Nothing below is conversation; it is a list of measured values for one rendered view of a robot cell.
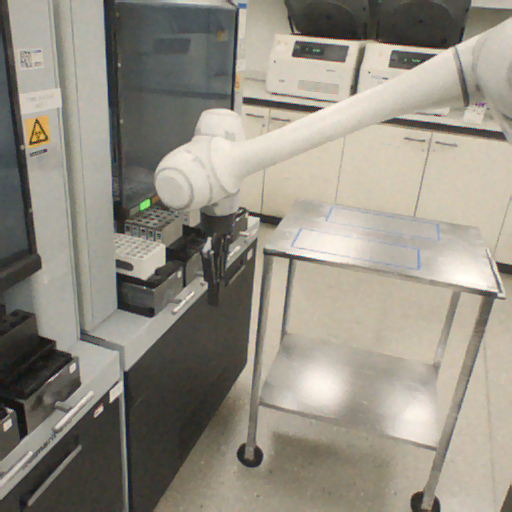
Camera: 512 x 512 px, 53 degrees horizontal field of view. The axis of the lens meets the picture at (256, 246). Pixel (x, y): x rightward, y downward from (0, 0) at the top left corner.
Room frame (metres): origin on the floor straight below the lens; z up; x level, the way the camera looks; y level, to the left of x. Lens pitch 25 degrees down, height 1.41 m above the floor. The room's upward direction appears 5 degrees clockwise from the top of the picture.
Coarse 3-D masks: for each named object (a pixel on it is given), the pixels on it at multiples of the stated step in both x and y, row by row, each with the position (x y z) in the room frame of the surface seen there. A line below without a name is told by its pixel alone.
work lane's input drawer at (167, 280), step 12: (168, 264) 1.12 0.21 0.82; (120, 276) 1.05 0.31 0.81; (132, 276) 1.05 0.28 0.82; (156, 276) 1.06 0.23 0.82; (168, 276) 1.08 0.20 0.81; (180, 276) 1.13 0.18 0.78; (120, 288) 1.04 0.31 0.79; (132, 288) 1.03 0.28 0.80; (144, 288) 1.02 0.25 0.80; (156, 288) 1.02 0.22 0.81; (168, 288) 1.07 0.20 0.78; (180, 288) 1.13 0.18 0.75; (132, 300) 1.03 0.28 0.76; (144, 300) 1.02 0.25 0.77; (156, 300) 1.02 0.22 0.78; (168, 300) 1.07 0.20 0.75; (180, 300) 1.06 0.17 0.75; (156, 312) 1.02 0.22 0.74
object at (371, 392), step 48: (288, 240) 1.32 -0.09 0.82; (336, 240) 1.35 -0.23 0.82; (384, 240) 1.38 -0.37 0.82; (432, 240) 1.41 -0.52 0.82; (480, 240) 1.44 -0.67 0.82; (288, 288) 1.67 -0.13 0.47; (480, 288) 1.13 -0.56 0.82; (288, 336) 1.64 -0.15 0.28; (480, 336) 1.12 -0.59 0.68; (288, 384) 1.37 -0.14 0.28; (336, 384) 1.39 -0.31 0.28; (384, 384) 1.41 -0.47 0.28; (432, 384) 1.43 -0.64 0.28; (384, 432) 1.18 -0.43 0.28; (432, 432) 1.20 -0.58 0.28; (432, 480) 1.12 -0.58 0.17
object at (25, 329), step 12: (12, 324) 0.74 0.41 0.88; (24, 324) 0.74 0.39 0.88; (36, 324) 0.77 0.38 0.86; (0, 336) 0.70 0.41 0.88; (12, 336) 0.72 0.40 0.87; (24, 336) 0.74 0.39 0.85; (36, 336) 0.77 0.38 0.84; (0, 348) 0.69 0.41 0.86; (12, 348) 0.71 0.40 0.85; (24, 348) 0.74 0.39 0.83; (0, 360) 0.69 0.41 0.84; (12, 360) 0.71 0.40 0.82
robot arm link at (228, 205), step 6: (222, 198) 1.00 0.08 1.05; (228, 198) 1.00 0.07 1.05; (234, 198) 1.01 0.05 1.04; (210, 204) 1.00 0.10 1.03; (216, 204) 0.99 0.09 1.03; (222, 204) 1.00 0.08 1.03; (228, 204) 1.00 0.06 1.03; (234, 204) 1.01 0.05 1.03; (204, 210) 1.00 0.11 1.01; (210, 210) 1.00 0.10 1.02; (216, 210) 0.99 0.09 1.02; (222, 210) 1.00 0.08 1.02; (228, 210) 1.00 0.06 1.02; (234, 210) 1.01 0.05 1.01
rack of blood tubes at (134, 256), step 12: (120, 240) 1.15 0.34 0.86; (132, 240) 1.14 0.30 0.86; (144, 240) 1.15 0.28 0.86; (120, 252) 1.08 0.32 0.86; (132, 252) 1.08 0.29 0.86; (144, 252) 1.08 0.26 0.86; (156, 252) 1.09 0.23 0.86; (120, 264) 1.12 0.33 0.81; (132, 264) 1.05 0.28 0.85; (144, 264) 1.04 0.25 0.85; (156, 264) 1.09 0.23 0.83; (144, 276) 1.04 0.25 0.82
